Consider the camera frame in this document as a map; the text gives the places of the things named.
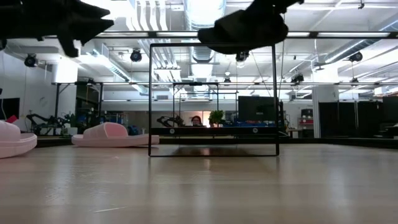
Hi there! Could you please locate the black background frame stand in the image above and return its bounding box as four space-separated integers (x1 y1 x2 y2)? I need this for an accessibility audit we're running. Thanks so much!
172 82 220 128

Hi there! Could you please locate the white square pillar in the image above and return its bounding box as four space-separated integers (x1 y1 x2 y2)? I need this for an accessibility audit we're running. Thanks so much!
312 67 340 139

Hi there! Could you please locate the black table with white dots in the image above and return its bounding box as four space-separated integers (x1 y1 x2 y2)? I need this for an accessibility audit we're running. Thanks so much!
150 126 279 137

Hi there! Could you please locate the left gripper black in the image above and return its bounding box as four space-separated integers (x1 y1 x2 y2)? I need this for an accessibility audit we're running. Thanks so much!
0 0 115 58

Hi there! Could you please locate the black rubber slide sandal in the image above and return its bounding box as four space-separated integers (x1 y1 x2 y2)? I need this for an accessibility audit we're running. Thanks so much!
197 9 289 55

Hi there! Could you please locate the black frame wooden shelf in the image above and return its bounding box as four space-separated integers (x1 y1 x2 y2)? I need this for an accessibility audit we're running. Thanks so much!
148 42 280 157

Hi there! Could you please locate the pink rubber slide sandal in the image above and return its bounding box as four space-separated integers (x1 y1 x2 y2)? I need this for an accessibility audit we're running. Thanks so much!
0 120 38 159
71 122 160 148

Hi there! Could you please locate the dark computer monitor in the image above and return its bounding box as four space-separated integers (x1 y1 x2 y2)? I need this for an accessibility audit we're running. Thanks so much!
238 95 279 123

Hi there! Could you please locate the small green potted plant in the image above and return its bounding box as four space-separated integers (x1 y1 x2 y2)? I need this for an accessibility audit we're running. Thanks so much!
208 110 225 128

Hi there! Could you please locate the silver ceiling air duct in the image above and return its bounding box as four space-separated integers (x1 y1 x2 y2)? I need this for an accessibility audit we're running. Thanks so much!
182 0 227 30

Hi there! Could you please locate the black horizontal frame bar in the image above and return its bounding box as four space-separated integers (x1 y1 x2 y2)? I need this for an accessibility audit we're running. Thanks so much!
93 30 398 40

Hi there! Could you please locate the black cabinet row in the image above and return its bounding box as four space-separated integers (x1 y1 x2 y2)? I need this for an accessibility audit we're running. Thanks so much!
318 96 398 139

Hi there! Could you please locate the black aluminium table frame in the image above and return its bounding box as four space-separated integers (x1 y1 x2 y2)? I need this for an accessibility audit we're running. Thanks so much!
36 136 398 149

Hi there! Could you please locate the dark wall screen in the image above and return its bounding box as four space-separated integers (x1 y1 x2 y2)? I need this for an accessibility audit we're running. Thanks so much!
0 97 21 121

